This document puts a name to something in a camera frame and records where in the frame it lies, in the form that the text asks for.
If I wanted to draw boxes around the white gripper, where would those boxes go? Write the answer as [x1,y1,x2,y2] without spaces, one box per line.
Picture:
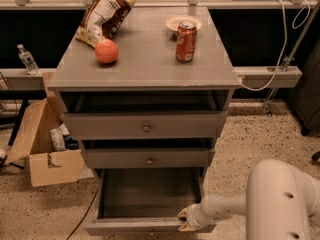
[177,204,208,232]

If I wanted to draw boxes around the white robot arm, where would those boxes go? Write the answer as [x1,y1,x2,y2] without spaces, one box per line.
[178,159,320,240]

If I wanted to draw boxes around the grey middle drawer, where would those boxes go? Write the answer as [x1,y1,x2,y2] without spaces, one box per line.
[81,148,215,169]

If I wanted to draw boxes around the grey top drawer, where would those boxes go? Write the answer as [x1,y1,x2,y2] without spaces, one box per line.
[62,111,227,140]

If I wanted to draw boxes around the grey drawer cabinet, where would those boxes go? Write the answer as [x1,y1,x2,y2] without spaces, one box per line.
[47,5,242,185]

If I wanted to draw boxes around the open cardboard box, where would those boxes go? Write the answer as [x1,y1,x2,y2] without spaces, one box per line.
[6,73,94,187]

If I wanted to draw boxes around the can inside cardboard box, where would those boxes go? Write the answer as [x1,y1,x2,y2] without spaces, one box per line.
[50,128,66,152]

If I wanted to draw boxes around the dark cabinet at right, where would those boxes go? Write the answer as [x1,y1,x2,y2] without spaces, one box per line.
[289,41,320,136]

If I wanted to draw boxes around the red soda can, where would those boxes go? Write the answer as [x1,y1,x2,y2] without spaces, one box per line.
[176,21,197,63]

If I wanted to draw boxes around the orange ball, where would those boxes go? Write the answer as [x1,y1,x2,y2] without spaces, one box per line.
[94,39,119,64]

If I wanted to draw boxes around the small white bowl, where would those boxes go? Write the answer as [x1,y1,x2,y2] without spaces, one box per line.
[166,15,202,31]

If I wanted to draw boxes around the brown chip bag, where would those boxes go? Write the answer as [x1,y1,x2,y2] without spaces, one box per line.
[75,0,137,47]

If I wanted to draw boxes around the clear water bottle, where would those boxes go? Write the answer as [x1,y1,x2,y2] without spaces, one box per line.
[17,44,39,75]

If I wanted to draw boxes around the black floor cable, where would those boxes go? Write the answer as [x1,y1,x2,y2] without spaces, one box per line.
[65,188,100,240]

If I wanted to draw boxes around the white hanging cable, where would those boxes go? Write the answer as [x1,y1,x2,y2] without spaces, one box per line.
[239,0,320,92]

